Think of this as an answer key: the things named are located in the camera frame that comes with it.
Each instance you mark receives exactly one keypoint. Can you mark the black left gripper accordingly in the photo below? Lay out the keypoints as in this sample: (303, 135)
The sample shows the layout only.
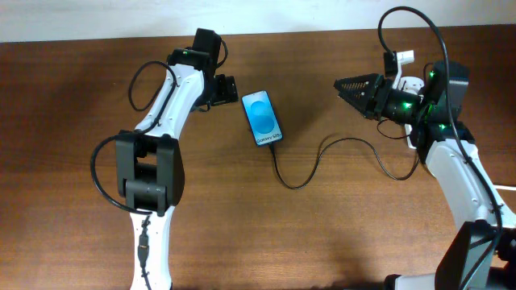
(226, 91)

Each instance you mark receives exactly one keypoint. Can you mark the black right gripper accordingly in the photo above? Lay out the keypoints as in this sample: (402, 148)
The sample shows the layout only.
(371, 106)

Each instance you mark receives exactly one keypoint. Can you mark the blue Galaxy smartphone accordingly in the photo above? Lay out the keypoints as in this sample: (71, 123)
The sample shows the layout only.
(261, 118)

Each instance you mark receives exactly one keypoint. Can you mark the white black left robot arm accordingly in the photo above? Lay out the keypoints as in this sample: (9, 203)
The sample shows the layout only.
(150, 172)

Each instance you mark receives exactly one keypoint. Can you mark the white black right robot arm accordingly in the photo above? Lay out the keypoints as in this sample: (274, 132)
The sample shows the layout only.
(482, 255)

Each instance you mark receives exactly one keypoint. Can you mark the white power strip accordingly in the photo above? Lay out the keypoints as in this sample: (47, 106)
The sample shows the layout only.
(410, 85)

